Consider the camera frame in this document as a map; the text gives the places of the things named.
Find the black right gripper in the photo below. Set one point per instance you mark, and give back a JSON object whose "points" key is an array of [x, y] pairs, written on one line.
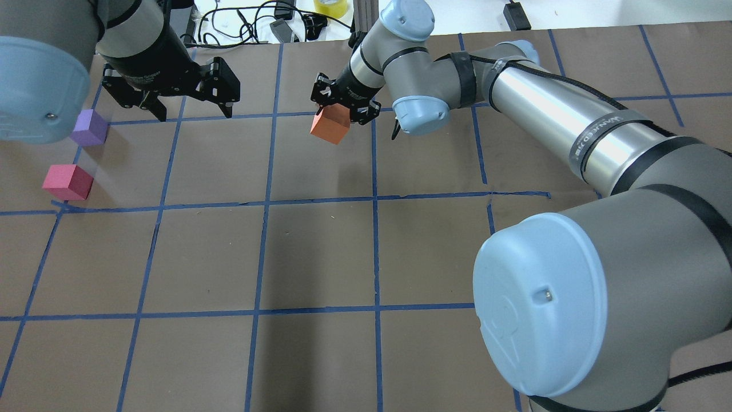
{"points": [[343, 89]]}

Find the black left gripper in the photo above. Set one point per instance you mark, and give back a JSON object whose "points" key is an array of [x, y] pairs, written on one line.
{"points": [[153, 57]]}

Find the orange foam cube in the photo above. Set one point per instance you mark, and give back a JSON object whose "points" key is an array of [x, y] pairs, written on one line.
{"points": [[331, 123]]}

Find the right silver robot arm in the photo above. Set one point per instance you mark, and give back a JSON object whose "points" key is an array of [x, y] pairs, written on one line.
{"points": [[383, 253]]}

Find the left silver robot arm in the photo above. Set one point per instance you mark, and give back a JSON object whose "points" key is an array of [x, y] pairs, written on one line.
{"points": [[47, 52]]}

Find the purple foam cube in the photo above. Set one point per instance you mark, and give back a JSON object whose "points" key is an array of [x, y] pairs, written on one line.
{"points": [[91, 129]]}

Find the yellow tape roll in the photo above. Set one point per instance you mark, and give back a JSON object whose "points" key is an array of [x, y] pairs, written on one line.
{"points": [[332, 8]]}

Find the black power adapter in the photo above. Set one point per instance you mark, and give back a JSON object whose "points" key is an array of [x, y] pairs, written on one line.
{"points": [[283, 32]]}

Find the pink foam cube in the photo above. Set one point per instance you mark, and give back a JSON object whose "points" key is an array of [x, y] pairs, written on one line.
{"points": [[68, 182]]}

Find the black power brick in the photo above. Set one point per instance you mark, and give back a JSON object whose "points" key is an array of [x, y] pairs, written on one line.
{"points": [[516, 17]]}

